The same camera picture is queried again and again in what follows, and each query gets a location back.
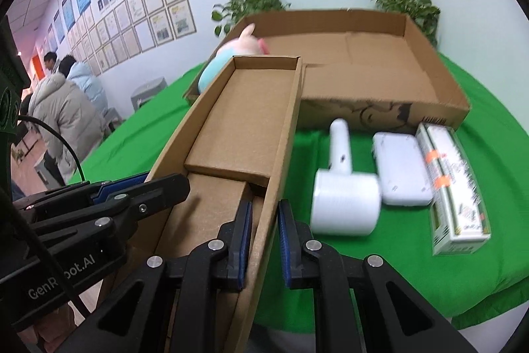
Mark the wall of framed certificates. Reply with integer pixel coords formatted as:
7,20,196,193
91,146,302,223
66,0,197,76

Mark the narrow cardboard box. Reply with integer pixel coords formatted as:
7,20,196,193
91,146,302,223
99,54,304,353

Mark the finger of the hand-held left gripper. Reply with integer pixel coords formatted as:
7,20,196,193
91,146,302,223
12,175,148,214
32,173,191,255

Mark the green potted plant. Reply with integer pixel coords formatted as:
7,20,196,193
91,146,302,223
364,0,442,48
212,0,290,39

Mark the white rounded power bank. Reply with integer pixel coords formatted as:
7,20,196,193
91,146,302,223
372,132,434,207

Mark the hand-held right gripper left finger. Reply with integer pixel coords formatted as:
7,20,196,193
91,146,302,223
54,200,254,353

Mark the white handheld device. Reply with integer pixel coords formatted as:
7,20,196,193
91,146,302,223
310,118,382,237

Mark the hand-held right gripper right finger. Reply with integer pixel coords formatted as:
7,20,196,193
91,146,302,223
278,200,476,353

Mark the green tablecloth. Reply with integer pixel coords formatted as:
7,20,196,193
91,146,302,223
66,51,529,333

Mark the orange wall panel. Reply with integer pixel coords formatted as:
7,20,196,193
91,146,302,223
31,55,46,81

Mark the grey round stool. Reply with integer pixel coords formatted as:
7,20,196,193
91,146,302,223
131,77,167,113

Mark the large shallow cardboard box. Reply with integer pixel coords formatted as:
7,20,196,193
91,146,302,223
183,8,471,132

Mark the white medicine box orange tape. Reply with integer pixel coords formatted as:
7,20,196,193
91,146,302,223
415,122,492,257

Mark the pink and blue plush toy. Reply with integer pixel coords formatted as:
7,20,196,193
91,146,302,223
197,23,271,93

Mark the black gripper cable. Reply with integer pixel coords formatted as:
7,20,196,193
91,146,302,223
17,115,85,184

